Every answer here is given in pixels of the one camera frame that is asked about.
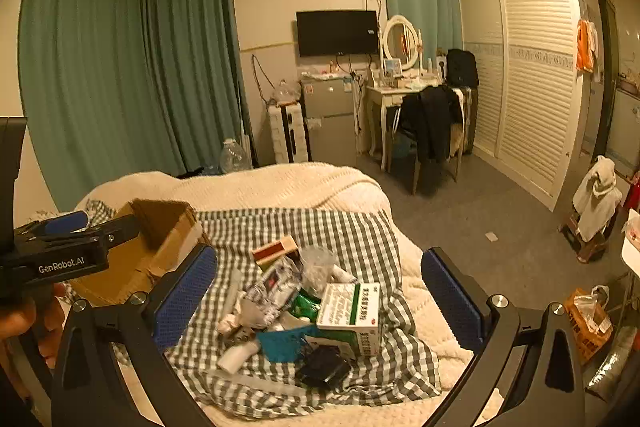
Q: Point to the small photo frame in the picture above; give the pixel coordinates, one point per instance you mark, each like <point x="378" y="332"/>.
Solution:
<point x="392" y="67"/>

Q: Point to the cardboard box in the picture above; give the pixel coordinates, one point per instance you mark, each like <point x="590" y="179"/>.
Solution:
<point x="165" y="227"/>

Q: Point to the clear plastic wrapper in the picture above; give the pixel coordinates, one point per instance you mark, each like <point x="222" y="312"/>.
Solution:
<point x="320" y="262"/>

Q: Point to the white suitcase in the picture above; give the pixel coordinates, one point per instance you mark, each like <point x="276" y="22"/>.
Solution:
<point x="287" y="132"/>

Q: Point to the white dressing table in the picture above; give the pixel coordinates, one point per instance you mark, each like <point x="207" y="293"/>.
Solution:
<point x="382" y="94"/>

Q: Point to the orange hanging cloth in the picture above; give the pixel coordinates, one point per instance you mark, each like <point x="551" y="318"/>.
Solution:
<point x="586" y="47"/>

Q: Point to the black case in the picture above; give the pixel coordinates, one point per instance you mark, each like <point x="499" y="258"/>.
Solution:
<point x="322" y="367"/>

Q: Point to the cream fluffy blanket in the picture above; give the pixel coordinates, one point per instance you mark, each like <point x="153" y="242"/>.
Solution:
<point x="280" y="187"/>

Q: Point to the short white bottle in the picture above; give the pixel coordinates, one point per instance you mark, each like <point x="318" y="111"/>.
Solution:
<point x="235" y="355"/>

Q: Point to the black jacket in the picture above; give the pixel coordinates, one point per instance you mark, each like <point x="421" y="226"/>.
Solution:
<point x="430" y="122"/>

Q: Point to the green checked bed sheet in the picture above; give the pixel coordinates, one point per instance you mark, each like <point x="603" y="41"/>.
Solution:
<point x="340" y="227"/>

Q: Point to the red canister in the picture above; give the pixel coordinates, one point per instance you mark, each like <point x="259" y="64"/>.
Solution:
<point x="634" y="192"/>

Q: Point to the clear water jug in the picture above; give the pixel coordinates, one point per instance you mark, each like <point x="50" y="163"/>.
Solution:
<point x="235" y="157"/>

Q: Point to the clear plastic cup red label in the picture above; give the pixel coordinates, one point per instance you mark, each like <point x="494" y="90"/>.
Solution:
<point x="272" y="288"/>

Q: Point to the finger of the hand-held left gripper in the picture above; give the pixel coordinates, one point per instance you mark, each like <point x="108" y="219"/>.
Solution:
<point x="120" y="229"/>
<point x="62" y="222"/>

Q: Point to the chair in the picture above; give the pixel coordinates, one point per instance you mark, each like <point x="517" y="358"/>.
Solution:
<point x="405" y="162"/>

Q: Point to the small red brown box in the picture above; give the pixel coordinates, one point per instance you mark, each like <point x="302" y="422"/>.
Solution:
<point x="272" y="253"/>

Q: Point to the grey mini fridge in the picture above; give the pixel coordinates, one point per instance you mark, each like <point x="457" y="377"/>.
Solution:
<point x="327" y="117"/>

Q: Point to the small white tube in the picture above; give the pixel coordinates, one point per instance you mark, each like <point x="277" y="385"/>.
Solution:
<point x="345" y="276"/>

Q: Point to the green white medicine box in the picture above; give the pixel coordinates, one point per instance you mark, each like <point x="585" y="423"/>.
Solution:
<point x="350" y="312"/>

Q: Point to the white towel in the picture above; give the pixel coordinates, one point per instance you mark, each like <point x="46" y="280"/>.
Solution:
<point x="597" y="197"/>

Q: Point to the black television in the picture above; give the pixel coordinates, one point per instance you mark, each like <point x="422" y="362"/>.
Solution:
<point x="337" y="33"/>

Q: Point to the orange paper bag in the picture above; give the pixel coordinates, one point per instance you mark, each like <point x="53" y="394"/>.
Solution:
<point x="585" y="327"/>

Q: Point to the white louvred wardrobe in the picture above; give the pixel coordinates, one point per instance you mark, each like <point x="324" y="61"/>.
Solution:
<point x="530" y="72"/>

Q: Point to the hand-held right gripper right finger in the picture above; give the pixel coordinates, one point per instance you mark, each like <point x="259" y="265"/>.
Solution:
<point x="450" y="297"/>

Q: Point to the blue pouch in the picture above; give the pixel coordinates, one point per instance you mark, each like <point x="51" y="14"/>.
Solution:
<point x="282" y="343"/>

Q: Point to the black backpack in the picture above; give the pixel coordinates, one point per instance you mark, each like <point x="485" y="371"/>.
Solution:
<point x="461" y="67"/>

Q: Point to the person's left hand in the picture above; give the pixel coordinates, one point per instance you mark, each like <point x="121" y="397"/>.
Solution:
<point x="25" y="317"/>

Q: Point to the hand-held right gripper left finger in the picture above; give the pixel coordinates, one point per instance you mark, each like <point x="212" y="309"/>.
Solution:
<point x="185" y="297"/>

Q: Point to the oval vanity mirror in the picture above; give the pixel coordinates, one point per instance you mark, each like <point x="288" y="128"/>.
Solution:
<point x="400" y="39"/>

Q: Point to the green packet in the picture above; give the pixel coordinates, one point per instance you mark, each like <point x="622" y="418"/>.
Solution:
<point x="305" y="304"/>

